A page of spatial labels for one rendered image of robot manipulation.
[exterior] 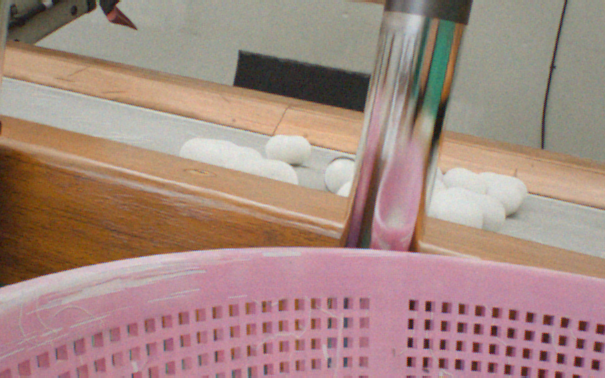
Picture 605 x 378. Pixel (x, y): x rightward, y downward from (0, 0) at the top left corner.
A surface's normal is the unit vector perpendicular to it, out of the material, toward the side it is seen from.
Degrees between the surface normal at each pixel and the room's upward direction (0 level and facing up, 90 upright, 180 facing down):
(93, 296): 75
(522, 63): 90
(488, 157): 45
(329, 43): 92
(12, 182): 90
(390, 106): 90
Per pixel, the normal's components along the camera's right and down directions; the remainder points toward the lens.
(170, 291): 0.81, -0.02
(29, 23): 0.88, 0.23
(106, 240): -0.35, 0.11
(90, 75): -0.13, -0.61
